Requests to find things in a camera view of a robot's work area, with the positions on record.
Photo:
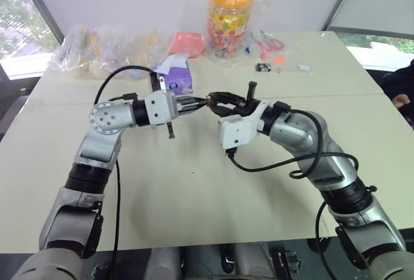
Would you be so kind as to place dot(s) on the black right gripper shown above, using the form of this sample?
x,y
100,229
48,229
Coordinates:
x,y
246,105

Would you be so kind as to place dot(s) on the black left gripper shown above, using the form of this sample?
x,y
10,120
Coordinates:
x,y
159,82

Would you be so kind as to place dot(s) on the brass padlock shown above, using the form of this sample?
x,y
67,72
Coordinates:
x,y
211,101

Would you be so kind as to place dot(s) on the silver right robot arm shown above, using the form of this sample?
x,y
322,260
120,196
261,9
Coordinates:
x,y
300,134

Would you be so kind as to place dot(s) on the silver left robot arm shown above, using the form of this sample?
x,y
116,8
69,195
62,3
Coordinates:
x,y
103,121

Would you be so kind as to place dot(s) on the bystander bare hand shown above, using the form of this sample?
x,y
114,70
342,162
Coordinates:
x,y
401,100

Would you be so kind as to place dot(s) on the purple tissue box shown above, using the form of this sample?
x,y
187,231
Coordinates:
x,y
177,78

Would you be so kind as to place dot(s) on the small black clip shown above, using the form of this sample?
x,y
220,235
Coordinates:
x,y
262,67

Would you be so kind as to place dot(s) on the coral pink plastic container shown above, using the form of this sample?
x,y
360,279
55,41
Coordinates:
x,y
187,44

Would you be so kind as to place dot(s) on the small orange object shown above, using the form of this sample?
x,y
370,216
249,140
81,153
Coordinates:
x,y
279,59

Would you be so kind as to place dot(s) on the orange-lidded clear candy jar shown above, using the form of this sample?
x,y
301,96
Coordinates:
x,y
230,18

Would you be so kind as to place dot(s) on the small clear flat packet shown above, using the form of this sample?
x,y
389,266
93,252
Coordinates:
x,y
304,68

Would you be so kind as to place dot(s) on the clear bag around jar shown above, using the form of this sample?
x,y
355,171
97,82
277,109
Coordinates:
x,y
258,8

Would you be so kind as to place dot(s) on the clear plastic bag of items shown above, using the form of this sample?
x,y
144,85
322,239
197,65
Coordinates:
x,y
103,50

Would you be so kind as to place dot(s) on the dark grey rounded shape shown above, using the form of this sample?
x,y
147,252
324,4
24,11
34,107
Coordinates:
x,y
165,264

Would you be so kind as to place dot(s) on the bystander in dark clothing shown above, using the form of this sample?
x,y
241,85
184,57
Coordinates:
x,y
399,76

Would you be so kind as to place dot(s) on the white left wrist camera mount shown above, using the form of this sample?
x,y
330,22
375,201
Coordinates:
x,y
160,107

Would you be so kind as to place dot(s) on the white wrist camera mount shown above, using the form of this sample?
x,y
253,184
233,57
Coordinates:
x,y
237,131
160,107

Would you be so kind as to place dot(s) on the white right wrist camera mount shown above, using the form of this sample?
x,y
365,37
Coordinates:
x,y
237,131

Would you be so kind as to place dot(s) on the dark window frame bar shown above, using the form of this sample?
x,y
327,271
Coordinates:
x,y
341,0
40,5

